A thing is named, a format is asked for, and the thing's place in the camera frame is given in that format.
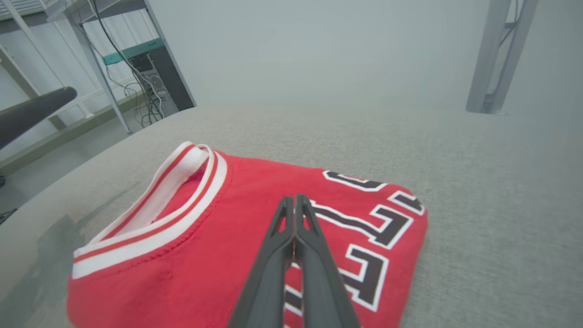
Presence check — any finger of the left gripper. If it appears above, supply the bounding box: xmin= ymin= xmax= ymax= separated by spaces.
xmin=0 ymin=87 xmax=78 ymax=150

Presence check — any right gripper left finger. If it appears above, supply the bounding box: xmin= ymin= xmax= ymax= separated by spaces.
xmin=226 ymin=196 xmax=296 ymax=328

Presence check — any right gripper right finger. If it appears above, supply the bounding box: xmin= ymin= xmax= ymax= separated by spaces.
xmin=294 ymin=194 xmax=361 ymax=328

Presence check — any red white basketball jersey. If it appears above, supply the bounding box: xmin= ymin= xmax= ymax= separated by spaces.
xmin=67 ymin=141 xmax=429 ymax=328

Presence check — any white vent grille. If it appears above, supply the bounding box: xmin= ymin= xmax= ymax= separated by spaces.
xmin=0 ymin=0 xmax=48 ymax=21

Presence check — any teal metal bar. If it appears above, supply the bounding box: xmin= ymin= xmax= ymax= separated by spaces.
xmin=102 ymin=39 xmax=164 ymax=66

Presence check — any black computer tower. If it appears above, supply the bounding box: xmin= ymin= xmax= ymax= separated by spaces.
xmin=137 ymin=43 xmax=196 ymax=120

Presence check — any grey fabric padded surface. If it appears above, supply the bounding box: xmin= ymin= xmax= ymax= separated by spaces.
xmin=0 ymin=106 xmax=583 ymax=328

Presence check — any grey metal rack frame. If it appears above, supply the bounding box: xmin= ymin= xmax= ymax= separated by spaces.
xmin=46 ymin=0 xmax=197 ymax=135

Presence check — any black cable bundle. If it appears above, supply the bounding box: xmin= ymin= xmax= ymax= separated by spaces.
xmin=87 ymin=0 xmax=167 ymax=128

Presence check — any grey metal partition post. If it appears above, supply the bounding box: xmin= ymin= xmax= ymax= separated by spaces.
xmin=465 ymin=0 xmax=540 ymax=114

